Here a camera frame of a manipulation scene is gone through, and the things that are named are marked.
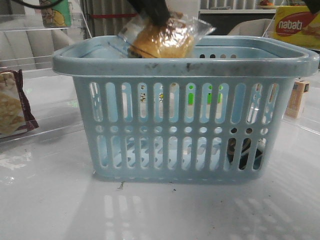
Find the beige snack carton box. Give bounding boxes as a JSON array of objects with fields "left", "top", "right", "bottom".
[{"left": 285, "top": 80, "right": 310, "bottom": 119}]

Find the yellow popcorn paper cup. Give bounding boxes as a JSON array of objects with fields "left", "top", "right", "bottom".
[{"left": 138, "top": 83, "right": 164, "bottom": 104}]

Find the maroon cracker packet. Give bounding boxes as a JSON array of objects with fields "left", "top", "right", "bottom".
[{"left": 0, "top": 69, "right": 39, "bottom": 139}]

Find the left clear acrylic shelf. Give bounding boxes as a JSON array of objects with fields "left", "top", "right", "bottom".
[{"left": 0, "top": 0, "right": 90, "bottom": 150}]

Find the beige armchair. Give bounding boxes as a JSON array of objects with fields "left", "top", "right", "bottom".
[{"left": 227, "top": 18, "right": 275, "bottom": 37}]

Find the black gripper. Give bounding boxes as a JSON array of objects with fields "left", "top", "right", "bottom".
[{"left": 127, "top": 0, "right": 170, "bottom": 26}]

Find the red green puzzle cube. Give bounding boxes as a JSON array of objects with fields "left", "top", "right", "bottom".
[{"left": 187, "top": 85, "right": 224, "bottom": 105}]

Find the light blue plastic basket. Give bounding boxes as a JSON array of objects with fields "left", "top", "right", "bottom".
[{"left": 52, "top": 36, "right": 319, "bottom": 184}]

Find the black white tissue pack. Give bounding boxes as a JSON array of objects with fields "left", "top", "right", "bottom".
[{"left": 223, "top": 127, "right": 267, "bottom": 171}]

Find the yellow nabati wafer box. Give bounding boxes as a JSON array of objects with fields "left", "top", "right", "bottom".
[{"left": 268, "top": 6, "right": 320, "bottom": 50}]

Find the bagged bread bun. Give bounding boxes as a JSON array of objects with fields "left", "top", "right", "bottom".
[{"left": 117, "top": 11, "right": 216, "bottom": 58}]

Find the green yellow snack bag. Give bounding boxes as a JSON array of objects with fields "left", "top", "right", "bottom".
[{"left": 40, "top": 0, "right": 72, "bottom": 28}]

